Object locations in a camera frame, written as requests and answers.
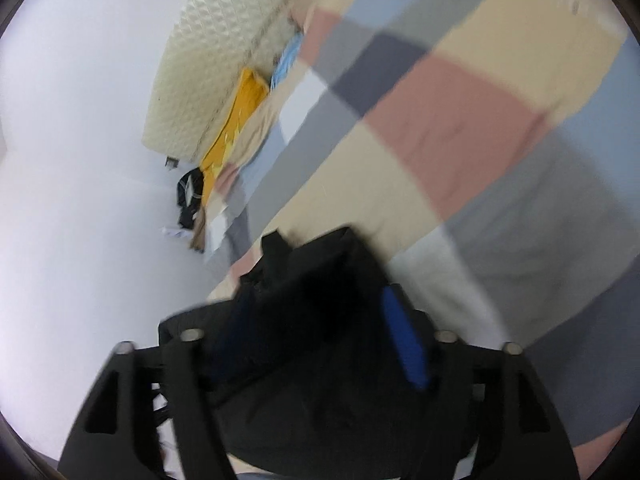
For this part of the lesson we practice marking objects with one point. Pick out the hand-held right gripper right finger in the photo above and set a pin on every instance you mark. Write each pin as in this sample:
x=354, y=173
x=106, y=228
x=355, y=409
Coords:
x=406, y=342

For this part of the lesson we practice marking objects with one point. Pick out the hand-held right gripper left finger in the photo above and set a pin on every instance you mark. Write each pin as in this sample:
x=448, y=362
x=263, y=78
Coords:
x=187, y=375

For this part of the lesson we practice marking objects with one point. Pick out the black puffer jacket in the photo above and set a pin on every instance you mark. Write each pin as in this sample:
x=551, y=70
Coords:
x=320, y=385

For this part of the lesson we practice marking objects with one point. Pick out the black bag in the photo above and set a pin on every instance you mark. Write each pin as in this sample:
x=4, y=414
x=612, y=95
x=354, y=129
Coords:
x=189, y=195

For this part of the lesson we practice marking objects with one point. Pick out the checked pastel blanket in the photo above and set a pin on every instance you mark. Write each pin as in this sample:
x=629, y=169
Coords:
x=450, y=125

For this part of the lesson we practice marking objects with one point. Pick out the yellow crown pillow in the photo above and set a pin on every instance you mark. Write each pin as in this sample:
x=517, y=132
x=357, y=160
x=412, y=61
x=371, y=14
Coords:
x=235, y=120

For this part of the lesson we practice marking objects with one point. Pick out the light blue cloth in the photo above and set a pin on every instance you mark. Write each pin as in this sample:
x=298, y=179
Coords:
x=286, y=65

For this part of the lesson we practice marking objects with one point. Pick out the cream quilted headboard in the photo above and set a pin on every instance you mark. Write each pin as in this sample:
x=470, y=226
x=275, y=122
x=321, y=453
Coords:
x=210, y=60

